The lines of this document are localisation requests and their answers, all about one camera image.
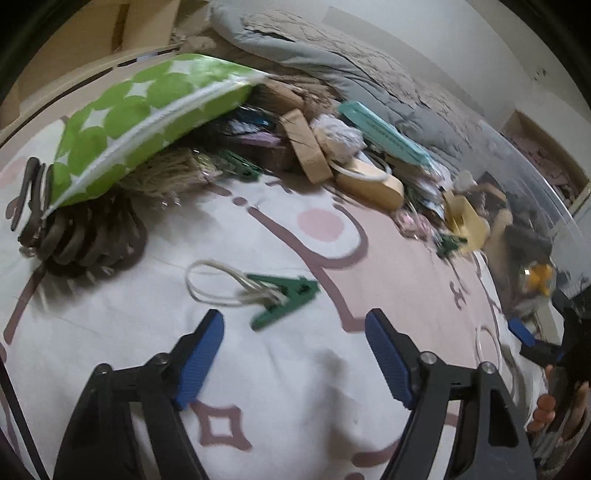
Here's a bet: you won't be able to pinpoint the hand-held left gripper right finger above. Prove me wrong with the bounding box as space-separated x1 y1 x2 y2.
365 308 539 480

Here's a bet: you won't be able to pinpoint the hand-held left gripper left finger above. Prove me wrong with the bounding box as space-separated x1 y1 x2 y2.
53 308 226 480

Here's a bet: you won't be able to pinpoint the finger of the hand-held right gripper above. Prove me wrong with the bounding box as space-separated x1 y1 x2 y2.
551 288 583 328
508 318 561 365

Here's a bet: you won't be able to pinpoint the green clothespin with white loop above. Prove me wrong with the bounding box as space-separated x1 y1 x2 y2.
185 259 321 330

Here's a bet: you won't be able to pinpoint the clear plastic storage bin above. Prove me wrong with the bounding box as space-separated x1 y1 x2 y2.
455 115 591 324

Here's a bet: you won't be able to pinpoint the person's right hand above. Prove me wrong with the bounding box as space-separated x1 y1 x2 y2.
527 381 591 444

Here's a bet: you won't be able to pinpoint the orange yellow toy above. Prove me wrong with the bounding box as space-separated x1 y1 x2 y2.
519 261 555 296

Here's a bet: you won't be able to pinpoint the pink printed blanket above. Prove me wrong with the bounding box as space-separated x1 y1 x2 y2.
0 117 555 480

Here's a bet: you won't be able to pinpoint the yellow plastic piece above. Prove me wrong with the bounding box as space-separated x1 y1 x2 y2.
441 189 491 256

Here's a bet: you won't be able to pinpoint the pile of clothes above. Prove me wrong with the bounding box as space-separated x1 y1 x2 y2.
508 124 587 204

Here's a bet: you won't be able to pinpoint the black hair claw clips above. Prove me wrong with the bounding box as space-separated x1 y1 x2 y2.
7 157 148 278

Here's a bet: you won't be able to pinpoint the clear plastic packet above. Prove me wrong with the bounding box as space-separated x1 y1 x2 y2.
402 157 448 208

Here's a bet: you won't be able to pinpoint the oval wooden block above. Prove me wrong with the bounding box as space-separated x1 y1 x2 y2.
335 154 406 212

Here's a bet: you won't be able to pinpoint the jute tassel with foil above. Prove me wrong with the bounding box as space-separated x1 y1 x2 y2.
117 150 218 206

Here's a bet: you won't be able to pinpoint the teal wet wipes packet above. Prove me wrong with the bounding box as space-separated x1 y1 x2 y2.
337 100 437 169

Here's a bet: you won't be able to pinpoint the white yarn ball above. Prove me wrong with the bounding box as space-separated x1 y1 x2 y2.
309 115 368 164

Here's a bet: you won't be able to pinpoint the oval wooden box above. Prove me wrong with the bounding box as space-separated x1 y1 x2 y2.
279 108 334 183

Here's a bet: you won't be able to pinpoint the grey textured pillow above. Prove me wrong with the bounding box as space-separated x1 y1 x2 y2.
240 10 416 79
392 69 485 139

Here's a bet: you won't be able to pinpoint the green polka-dot pouch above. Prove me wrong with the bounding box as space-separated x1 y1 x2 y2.
46 53 271 215

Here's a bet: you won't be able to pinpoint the blue shiny clip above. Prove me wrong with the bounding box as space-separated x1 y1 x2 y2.
238 111 278 132

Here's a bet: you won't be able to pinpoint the jute twine bundle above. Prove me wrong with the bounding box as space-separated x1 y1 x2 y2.
259 76 333 112

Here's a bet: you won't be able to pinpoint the beige fuzzy blanket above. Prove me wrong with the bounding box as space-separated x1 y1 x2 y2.
171 28 259 61

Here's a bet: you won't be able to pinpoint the wooden shelf unit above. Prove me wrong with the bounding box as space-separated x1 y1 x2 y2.
0 0 185 144

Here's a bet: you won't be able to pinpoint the grey duvet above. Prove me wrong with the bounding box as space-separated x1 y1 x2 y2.
210 2 485 153

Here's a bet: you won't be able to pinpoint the pink bead bracelets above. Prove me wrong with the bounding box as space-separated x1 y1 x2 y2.
397 208 439 241

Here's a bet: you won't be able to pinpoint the white plastic ring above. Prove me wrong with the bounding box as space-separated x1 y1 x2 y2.
330 150 393 183

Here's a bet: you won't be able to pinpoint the wooden wall cubby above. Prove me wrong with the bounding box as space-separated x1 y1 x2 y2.
501 108 591 217

